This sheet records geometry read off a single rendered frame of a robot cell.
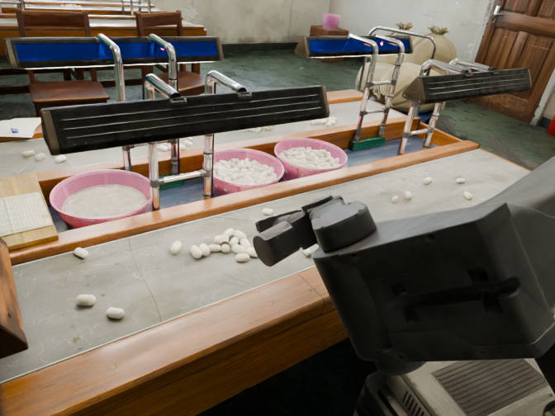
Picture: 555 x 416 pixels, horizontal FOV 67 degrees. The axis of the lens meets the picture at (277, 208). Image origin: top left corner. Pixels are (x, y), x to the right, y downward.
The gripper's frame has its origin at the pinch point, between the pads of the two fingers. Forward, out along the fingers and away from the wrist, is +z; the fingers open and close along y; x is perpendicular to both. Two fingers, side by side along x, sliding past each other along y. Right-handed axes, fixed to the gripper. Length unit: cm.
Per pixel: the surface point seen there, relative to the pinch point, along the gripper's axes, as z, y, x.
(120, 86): 35, 13, -48
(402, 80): 180, -267, -93
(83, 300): 13.1, 35.3, 2.9
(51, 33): 230, 3, -168
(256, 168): 47, -28, -21
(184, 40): 43, -13, -65
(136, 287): 15.1, 24.9, 3.6
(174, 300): 9.8, 19.1, 8.1
